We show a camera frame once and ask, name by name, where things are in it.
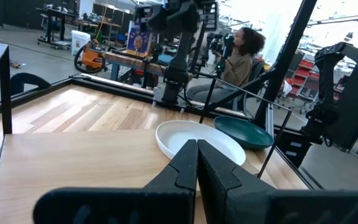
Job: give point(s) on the black machine stand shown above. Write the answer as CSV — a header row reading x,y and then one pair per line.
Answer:
x,y
353,102

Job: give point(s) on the dark green plate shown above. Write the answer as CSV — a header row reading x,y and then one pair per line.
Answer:
x,y
244,133

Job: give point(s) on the black work table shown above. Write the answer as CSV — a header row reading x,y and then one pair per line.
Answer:
x,y
56,18

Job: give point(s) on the blue poster board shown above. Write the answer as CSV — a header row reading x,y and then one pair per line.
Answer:
x,y
138,40

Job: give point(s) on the black office chair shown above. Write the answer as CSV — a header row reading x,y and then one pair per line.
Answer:
x,y
256,74

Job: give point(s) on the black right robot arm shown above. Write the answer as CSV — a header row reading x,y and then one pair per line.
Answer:
x,y
179,62

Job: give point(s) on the red shelf cart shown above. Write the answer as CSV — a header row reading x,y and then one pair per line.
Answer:
x,y
303,74

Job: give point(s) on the wooden workbench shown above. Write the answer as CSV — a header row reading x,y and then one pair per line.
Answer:
x,y
126,60

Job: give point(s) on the black table edge rail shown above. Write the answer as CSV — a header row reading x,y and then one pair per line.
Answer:
x,y
110,87

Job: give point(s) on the black chair back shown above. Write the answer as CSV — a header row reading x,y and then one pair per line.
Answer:
x,y
26,82

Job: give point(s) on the white plate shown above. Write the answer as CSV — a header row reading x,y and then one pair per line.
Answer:
x,y
179,137

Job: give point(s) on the white bin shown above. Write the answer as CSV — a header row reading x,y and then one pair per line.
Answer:
x,y
80,39

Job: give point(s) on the black rig frame post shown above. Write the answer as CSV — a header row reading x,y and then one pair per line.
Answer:
x,y
287,53

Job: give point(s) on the person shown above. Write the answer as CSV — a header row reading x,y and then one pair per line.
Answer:
x,y
238,65

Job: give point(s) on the orange shop vacuum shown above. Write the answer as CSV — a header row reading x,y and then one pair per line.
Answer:
x,y
92,57

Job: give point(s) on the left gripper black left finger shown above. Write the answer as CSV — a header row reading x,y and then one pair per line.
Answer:
x,y
154,202

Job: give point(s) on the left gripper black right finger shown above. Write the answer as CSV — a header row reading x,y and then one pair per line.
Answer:
x,y
244,202

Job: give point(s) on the black metal dish rack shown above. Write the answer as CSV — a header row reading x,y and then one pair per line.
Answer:
x,y
73,155

